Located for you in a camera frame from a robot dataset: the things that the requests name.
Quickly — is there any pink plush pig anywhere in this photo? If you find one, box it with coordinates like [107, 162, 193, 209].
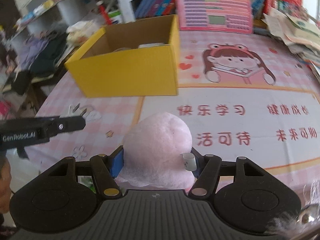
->
[116, 112, 195, 190]

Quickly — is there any clear tape roll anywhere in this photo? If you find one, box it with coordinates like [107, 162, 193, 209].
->
[114, 42, 167, 52]

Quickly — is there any pile of clothes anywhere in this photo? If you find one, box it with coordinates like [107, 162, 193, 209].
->
[1, 22, 68, 95]

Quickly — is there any pink printed table mat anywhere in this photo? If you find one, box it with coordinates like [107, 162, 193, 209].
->
[27, 32, 319, 192]

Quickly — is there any floral tissue pack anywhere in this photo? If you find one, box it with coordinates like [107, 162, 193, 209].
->
[66, 20, 100, 47]

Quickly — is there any yellow cardboard box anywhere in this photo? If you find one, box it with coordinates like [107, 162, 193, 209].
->
[65, 15, 180, 98]

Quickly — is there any red pen in holder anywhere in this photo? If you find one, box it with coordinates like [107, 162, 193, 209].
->
[96, 0, 112, 25]

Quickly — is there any pink toy keyboard tablet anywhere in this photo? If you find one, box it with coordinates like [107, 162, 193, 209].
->
[175, 0, 253, 34]

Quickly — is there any pile of papers and books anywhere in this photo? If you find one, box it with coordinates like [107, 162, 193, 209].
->
[264, 8, 319, 77]

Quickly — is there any row of blue books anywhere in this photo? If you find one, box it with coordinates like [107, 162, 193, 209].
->
[135, 0, 176, 19]

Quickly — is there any white shelf post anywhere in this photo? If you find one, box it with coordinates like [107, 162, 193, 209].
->
[117, 0, 136, 23]

